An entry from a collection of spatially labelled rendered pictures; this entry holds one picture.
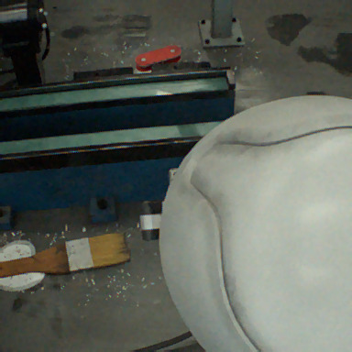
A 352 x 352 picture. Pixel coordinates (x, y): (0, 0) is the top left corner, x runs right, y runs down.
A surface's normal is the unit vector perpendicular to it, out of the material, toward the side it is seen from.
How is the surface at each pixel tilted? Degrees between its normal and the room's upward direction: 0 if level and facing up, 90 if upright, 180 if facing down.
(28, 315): 0
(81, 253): 0
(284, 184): 28
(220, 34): 90
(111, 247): 2
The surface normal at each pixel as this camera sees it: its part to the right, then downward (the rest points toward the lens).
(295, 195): -0.31, -0.31
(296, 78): -0.03, -0.61
